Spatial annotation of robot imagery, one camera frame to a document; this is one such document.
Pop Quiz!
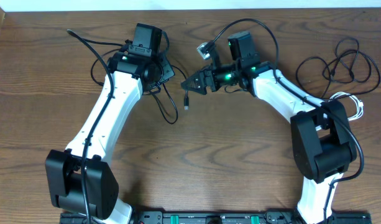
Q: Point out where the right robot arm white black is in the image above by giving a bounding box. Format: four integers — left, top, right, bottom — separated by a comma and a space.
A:
181, 31, 358, 223

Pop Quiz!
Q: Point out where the white cable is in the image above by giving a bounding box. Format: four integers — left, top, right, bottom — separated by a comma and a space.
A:
316, 91, 364, 131

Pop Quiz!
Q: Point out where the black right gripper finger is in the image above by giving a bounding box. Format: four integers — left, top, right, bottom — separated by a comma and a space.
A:
186, 69, 209, 82
181, 79, 207, 95

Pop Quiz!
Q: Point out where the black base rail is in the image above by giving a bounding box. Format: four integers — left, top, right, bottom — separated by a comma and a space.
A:
59, 211, 373, 224

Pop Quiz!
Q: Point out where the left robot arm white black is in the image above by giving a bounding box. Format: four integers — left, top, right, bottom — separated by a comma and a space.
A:
45, 23, 174, 223

